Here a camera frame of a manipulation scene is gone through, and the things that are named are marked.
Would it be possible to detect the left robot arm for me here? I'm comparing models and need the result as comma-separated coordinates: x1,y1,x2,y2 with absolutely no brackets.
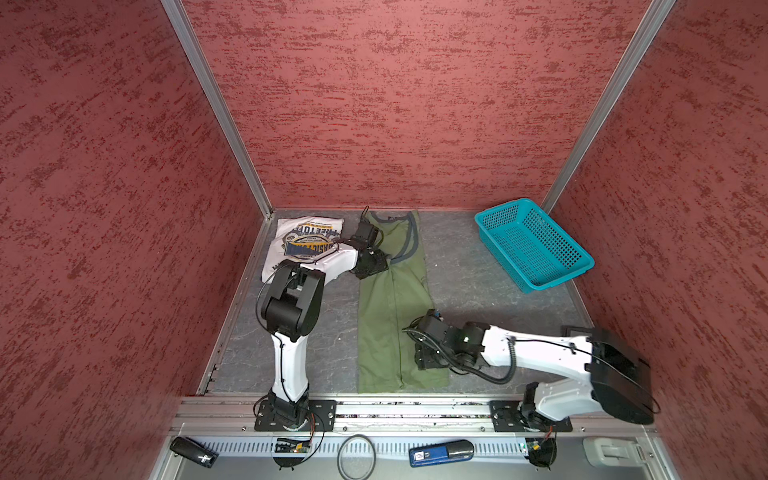
257,243,389,430

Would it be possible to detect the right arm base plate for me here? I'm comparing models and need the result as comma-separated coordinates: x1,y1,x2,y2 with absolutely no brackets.
489,400,573,433

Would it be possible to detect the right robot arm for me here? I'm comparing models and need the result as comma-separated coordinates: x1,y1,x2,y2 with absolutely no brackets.
403,310,658,433

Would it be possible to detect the white tank top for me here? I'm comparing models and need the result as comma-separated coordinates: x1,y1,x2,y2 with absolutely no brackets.
261,216,344,283

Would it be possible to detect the left circuit board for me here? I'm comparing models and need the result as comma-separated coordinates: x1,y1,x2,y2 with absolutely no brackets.
272,437,314,469

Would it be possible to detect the teal plastic basket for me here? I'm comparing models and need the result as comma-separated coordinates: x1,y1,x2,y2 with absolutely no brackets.
475,199,595,294

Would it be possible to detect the black box device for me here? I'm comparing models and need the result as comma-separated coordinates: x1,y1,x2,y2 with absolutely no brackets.
169,436,219,468

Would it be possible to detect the green tank top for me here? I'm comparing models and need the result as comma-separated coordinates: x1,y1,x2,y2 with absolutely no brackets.
358,211,449,394

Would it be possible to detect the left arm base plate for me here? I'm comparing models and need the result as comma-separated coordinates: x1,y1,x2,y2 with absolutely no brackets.
253,399,337,433

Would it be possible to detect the circuit board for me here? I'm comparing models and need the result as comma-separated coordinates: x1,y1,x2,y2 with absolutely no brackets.
526,437,558,470
272,437,314,469

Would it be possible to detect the black cable loop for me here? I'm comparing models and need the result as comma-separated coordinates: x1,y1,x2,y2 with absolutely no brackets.
335,434,377,480

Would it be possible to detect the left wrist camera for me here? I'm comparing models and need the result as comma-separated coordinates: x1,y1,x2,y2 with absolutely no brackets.
349,218,380,250

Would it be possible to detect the corner aluminium post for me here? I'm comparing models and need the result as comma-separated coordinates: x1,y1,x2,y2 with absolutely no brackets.
541,0,676,213
161,0,274,219

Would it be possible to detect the aluminium rail frame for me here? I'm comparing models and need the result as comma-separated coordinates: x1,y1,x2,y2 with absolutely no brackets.
165,394,678,479

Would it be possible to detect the blue black device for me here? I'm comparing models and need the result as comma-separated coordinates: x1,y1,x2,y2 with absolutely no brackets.
408,440,475,468

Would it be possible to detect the right corner aluminium post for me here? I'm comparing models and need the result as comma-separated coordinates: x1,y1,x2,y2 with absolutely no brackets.
541,0,676,213

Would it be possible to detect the right circuit board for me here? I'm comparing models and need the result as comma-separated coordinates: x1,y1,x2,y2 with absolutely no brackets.
526,437,558,470

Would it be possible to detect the left corner aluminium post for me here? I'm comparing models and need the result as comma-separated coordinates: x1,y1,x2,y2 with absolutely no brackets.
161,0,274,219

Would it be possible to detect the grey white device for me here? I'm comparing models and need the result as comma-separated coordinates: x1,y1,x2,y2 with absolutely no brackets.
583,437,647,468

